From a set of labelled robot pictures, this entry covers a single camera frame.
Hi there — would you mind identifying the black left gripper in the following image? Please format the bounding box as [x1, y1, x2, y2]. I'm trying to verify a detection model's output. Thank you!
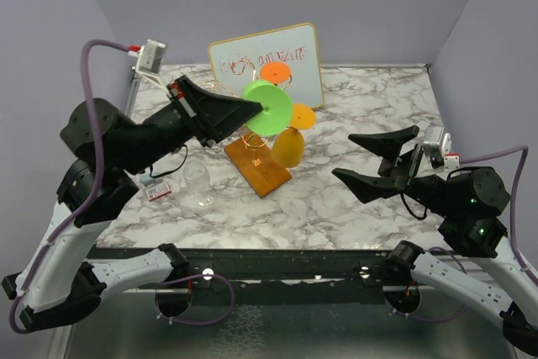
[120, 73, 265, 174]

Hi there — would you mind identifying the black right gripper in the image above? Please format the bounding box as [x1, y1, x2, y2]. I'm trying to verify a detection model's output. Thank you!
[331, 123, 456, 216]

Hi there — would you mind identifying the green plastic wine glass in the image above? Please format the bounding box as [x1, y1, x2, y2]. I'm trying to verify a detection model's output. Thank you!
[242, 79, 293, 136]

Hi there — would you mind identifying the orange plastic wine glass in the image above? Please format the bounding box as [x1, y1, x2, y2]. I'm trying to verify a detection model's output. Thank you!
[260, 61, 292, 89]

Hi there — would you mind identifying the yellow plastic wine glass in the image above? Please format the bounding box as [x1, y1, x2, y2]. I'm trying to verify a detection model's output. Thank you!
[271, 103, 316, 168]

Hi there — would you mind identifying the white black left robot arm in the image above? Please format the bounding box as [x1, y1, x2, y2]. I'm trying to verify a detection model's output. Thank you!
[2, 77, 262, 334]

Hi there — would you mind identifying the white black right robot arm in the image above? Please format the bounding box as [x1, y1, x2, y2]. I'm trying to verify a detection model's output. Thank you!
[332, 125, 537, 356]

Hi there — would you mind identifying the wooden rack base board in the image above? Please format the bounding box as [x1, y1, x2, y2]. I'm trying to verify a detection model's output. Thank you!
[224, 132, 292, 198]

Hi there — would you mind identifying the clear wine glass left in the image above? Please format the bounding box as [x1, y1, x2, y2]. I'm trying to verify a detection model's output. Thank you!
[183, 160, 215, 207]

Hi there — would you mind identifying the yellow framed whiteboard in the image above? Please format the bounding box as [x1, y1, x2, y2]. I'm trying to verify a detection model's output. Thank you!
[208, 23, 324, 108]

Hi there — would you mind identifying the small red white box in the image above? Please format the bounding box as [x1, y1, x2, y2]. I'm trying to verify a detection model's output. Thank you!
[140, 177, 171, 202]

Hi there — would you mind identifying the gold wire wine glass rack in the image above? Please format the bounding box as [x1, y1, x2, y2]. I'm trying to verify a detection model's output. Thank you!
[201, 58, 293, 149]

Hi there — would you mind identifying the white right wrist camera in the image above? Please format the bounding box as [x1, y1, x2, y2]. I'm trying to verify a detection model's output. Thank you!
[422, 125, 460, 172]

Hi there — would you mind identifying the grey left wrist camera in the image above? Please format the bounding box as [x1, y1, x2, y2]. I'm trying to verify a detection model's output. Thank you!
[128, 40, 168, 93]

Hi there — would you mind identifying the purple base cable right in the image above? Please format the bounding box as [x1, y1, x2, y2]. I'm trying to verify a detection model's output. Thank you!
[386, 247, 468, 324]

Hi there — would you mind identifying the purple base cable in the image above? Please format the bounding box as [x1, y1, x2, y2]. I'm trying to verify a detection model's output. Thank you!
[153, 272, 235, 327]
[386, 247, 468, 324]

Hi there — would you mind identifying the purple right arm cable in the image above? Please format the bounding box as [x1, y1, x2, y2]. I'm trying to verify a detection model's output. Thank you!
[457, 145, 538, 285]

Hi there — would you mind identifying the black mounting rail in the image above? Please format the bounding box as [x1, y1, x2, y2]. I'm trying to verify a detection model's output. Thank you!
[87, 245, 438, 305]

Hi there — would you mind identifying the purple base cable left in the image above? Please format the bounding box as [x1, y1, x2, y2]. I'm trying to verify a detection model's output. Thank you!
[153, 272, 235, 327]

